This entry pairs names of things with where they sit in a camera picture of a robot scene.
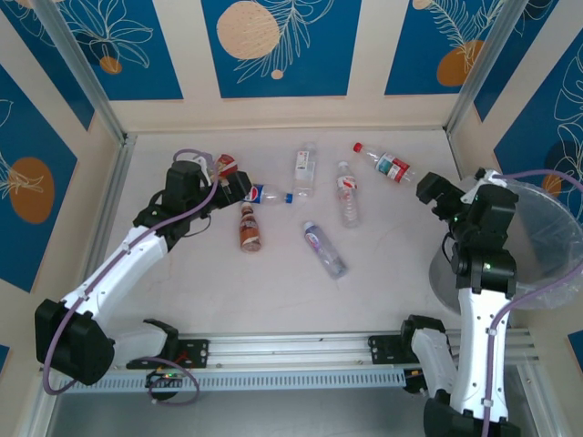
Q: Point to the yellow tea bottle red label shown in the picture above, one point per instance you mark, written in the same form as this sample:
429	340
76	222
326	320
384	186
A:
226	164

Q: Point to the brown drink bottle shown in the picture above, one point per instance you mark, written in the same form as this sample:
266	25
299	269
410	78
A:
250	232

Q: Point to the Pepsi bottle with blue cap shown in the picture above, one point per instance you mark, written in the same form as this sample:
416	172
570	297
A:
268	196

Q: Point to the clear bottle with red cap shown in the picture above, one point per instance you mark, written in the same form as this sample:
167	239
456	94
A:
389	165

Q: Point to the clear bottle red white label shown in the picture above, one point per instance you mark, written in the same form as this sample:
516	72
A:
348	200

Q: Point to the clear bottle purple label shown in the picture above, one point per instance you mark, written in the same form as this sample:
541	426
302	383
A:
321	248

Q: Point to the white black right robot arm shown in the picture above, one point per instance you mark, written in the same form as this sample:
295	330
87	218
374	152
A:
478	346

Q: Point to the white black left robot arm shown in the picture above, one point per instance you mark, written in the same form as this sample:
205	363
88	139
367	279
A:
114	268

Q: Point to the grey round bin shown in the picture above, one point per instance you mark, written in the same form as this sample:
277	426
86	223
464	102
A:
439	277

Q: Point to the clear bottle white orange label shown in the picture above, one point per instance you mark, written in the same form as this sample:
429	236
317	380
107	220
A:
304	175

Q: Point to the small circuit board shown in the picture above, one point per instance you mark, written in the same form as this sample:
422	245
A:
415	384
164	377

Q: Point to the aluminium frame post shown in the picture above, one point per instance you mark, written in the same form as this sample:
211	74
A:
483	64
81	68

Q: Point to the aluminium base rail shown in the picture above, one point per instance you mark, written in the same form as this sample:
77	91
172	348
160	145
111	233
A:
291	348

